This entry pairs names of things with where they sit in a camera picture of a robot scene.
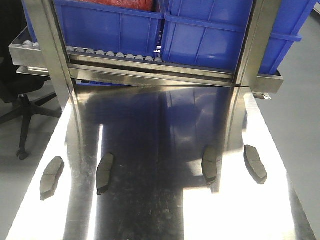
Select grey brake pad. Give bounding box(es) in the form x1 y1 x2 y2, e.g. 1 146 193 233
201 145 218 184
39 156 65 201
95 152 115 195
243 144 268 185

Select right blue plastic bin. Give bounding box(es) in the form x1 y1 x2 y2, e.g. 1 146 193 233
161 0 316 75

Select blue plastic bin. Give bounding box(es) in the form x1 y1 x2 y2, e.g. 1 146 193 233
161 0 316 75
21 0 165 59

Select red bagged parts in bin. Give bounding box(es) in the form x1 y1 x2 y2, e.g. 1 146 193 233
92 0 154 12

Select left blue plastic bin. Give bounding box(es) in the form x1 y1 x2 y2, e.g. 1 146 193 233
21 0 165 59

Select stainless steel roller rack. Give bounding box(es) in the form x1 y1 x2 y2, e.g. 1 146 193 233
8 0 285 95

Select black office chair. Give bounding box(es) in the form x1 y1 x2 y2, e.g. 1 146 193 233
0 0 62 160

